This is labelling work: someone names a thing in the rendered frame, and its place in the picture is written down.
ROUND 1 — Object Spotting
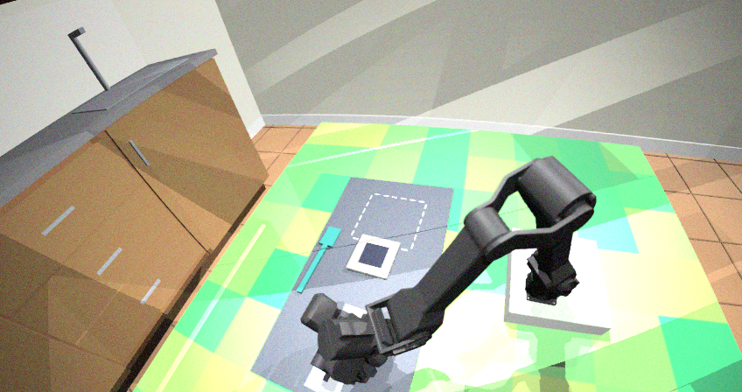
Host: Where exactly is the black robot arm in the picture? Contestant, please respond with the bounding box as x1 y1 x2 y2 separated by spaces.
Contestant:
317 156 597 385

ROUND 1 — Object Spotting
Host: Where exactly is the white tile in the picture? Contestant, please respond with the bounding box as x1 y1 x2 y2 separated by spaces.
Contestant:
346 234 400 279

